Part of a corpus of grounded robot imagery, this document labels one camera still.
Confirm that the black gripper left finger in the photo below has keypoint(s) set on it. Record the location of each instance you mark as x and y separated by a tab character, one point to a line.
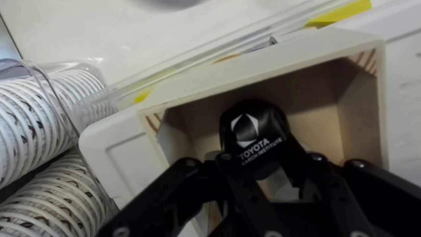
175	206

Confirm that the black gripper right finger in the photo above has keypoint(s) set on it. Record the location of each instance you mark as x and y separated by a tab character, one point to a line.
359	202

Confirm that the white wooden box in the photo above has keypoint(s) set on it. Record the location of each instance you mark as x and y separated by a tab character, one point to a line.
118	153

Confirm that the yellow toy piece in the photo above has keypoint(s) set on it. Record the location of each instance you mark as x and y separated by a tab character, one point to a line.
342	14
142	96

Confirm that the white patterned paper cup stack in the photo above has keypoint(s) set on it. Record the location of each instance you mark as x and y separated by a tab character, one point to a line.
56	202
30	119

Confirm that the clear plastic cup sleeve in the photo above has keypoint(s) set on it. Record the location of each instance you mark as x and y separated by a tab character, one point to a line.
43	83

